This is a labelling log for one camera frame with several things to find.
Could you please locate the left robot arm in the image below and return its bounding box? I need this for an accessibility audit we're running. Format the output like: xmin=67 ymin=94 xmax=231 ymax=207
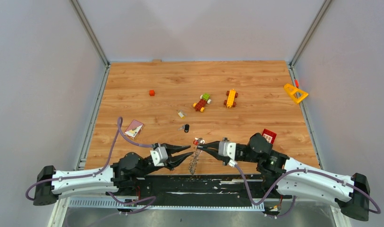
xmin=26 ymin=143 xmax=192 ymax=206

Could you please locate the key with black fob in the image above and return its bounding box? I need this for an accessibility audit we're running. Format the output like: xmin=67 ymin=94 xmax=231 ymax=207
xmin=178 ymin=124 xmax=190 ymax=133

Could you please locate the red window brick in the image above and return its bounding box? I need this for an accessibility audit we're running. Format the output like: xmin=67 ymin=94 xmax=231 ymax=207
xmin=262 ymin=129 xmax=277 ymax=144

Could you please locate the red playing card deck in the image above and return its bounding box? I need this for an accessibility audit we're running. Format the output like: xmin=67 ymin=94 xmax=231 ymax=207
xmin=124 ymin=119 xmax=145 ymax=139

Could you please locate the red yellow toy brick car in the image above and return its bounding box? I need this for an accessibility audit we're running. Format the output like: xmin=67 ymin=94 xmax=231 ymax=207
xmin=193 ymin=93 xmax=212 ymax=113

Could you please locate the yellow brown toy brick car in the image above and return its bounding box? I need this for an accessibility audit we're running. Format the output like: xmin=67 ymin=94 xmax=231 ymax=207
xmin=224 ymin=89 xmax=239 ymax=108

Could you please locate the yellow triangular brick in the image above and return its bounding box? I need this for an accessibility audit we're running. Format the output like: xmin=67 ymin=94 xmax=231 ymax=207
xmin=283 ymin=84 xmax=309 ymax=105

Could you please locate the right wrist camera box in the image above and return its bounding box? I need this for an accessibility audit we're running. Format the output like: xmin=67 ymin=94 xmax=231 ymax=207
xmin=218 ymin=141 xmax=237 ymax=167

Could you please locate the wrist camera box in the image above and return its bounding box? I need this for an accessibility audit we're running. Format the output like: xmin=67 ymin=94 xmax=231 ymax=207
xmin=150 ymin=143 xmax=168 ymax=166
xmin=218 ymin=141 xmax=237 ymax=167

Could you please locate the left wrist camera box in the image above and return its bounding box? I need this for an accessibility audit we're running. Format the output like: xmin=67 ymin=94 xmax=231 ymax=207
xmin=150 ymin=143 xmax=168 ymax=166

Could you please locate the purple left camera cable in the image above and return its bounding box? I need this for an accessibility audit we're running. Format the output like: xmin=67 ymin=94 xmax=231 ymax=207
xmin=25 ymin=116 xmax=158 ymax=217

